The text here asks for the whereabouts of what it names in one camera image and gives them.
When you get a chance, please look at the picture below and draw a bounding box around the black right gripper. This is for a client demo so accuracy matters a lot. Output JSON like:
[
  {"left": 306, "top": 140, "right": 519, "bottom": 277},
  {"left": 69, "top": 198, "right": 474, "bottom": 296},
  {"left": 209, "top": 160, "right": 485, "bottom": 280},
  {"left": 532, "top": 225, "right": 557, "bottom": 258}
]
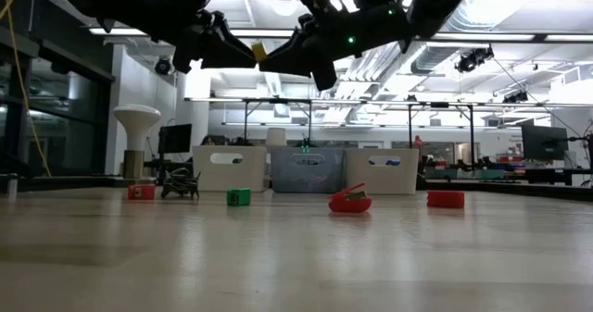
[{"left": 258, "top": 6, "right": 411, "bottom": 92}]

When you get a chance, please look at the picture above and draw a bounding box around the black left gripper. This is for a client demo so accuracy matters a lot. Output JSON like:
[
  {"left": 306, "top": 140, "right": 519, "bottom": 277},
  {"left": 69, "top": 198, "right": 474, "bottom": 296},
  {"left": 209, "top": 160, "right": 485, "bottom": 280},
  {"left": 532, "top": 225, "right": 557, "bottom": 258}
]
[{"left": 173, "top": 13, "right": 258, "bottom": 75}]

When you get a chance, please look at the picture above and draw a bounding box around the yellow mini stapler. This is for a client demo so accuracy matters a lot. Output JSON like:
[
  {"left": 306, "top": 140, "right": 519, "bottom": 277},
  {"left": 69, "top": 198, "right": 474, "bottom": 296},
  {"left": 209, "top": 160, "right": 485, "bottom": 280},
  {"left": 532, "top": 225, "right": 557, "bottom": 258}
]
[{"left": 250, "top": 40, "right": 270, "bottom": 64}]

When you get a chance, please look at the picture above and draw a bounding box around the black staple remover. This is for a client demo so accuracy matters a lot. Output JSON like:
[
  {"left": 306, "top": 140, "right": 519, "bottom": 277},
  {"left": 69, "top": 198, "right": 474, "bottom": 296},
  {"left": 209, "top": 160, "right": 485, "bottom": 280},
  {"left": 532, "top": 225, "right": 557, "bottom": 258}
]
[{"left": 160, "top": 167, "right": 202, "bottom": 201}]

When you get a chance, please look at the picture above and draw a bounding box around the green mini stapler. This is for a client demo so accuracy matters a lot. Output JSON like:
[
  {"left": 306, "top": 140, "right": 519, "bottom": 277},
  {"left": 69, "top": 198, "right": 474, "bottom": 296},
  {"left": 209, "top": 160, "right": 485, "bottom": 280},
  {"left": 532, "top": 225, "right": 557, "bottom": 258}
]
[{"left": 226, "top": 187, "right": 253, "bottom": 207}]

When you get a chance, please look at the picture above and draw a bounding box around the red mini stapler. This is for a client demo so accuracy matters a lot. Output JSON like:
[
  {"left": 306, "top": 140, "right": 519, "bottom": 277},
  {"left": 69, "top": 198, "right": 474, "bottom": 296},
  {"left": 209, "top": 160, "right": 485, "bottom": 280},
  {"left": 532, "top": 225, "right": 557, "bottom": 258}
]
[
  {"left": 127, "top": 183, "right": 157, "bottom": 201},
  {"left": 426, "top": 190, "right": 466, "bottom": 209},
  {"left": 327, "top": 181, "right": 373, "bottom": 214}
]

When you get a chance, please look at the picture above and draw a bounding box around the white cylindrical container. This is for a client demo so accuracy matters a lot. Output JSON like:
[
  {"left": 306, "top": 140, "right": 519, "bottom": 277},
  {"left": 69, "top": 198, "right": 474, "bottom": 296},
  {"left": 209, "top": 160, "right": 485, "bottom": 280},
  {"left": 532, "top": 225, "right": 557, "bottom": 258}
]
[{"left": 265, "top": 127, "right": 288, "bottom": 147}]

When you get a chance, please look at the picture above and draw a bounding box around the black computer monitor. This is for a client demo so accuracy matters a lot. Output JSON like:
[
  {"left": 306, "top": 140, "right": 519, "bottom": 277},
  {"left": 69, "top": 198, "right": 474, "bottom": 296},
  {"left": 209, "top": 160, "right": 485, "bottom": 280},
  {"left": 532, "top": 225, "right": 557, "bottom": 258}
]
[
  {"left": 521, "top": 124, "right": 570, "bottom": 162},
  {"left": 158, "top": 123, "right": 194, "bottom": 156}
]

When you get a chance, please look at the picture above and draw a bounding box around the white mushroom lamp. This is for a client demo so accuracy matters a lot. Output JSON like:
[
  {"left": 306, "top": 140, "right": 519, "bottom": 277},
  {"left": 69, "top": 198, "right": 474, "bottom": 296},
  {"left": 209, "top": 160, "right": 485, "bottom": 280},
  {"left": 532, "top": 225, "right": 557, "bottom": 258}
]
[{"left": 112, "top": 104, "right": 162, "bottom": 180}]

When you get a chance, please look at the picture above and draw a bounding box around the grey plastic bin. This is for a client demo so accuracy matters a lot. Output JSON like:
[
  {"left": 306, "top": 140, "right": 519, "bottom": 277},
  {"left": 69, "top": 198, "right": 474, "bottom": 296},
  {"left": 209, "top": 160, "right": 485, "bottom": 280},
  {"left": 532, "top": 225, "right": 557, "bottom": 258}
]
[{"left": 270, "top": 146, "right": 347, "bottom": 194}]

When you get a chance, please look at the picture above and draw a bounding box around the white plastic bin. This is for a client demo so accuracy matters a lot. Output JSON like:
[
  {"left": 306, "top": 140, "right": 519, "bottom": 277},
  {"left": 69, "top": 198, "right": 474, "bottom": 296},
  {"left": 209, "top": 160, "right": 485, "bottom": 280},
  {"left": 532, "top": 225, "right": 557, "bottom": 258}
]
[
  {"left": 344, "top": 147, "right": 421, "bottom": 195},
  {"left": 192, "top": 144, "right": 269, "bottom": 193}
]

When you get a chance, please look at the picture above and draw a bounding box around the white ring light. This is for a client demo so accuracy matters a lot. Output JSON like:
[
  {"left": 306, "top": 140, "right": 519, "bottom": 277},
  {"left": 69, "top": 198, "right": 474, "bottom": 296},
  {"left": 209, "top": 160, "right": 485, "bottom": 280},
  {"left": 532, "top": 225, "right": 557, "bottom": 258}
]
[{"left": 271, "top": 0, "right": 298, "bottom": 18}]

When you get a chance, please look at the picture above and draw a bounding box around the yellow cable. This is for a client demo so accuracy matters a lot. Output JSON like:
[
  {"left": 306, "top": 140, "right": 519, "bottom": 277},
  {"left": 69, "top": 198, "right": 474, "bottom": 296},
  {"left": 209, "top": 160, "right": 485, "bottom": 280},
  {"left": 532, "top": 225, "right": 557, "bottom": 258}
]
[{"left": 0, "top": 0, "right": 52, "bottom": 178}]

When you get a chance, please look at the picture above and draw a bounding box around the black aluminium table frame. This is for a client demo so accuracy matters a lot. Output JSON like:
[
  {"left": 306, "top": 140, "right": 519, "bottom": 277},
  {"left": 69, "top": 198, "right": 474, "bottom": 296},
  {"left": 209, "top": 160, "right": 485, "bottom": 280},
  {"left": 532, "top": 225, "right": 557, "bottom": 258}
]
[{"left": 0, "top": 175, "right": 593, "bottom": 203}]

